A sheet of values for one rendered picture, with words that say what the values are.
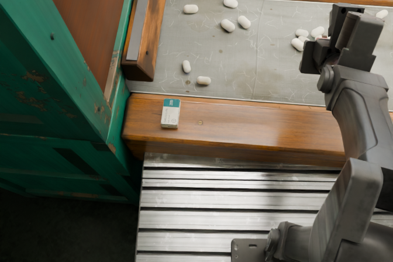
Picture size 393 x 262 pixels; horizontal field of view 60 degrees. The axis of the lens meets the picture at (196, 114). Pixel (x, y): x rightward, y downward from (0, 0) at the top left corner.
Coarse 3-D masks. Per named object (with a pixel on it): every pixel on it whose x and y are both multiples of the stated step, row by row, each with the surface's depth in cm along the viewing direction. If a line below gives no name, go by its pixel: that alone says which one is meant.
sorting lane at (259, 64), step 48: (192, 0) 89; (240, 0) 89; (288, 0) 88; (192, 48) 83; (240, 48) 83; (288, 48) 83; (384, 48) 83; (192, 96) 77; (240, 96) 77; (288, 96) 77
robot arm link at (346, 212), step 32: (352, 96) 44; (384, 96) 45; (352, 128) 41; (384, 128) 39; (352, 160) 33; (384, 160) 34; (352, 192) 32; (384, 192) 35; (320, 224) 36; (352, 224) 32; (320, 256) 34
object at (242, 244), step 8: (232, 240) 71; (240, 240) 71; (248, 240) 71; (256, 240) 71; (264, 240) 71; (232, 248) 70; (240, 248) 70; (248, 248) 70; (256, 248) 70; (264, 248) 70; (232, 256) 70; (240, 256) 70; (248, 256) 70; (256, 256) 70; (264, 256) 70
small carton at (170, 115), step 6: (168, 102) 72; (174, 102) 72; (180, 102) 73; (168, 108) 71; (174, 108) 71; (162, 114) 71; (168, 114) 71; (174, 114) 71; (162, 120) 70; (168, 120) 70; (174, 120) 70; (162, 126) 71; (168, 126) 71; (174, 126) 71
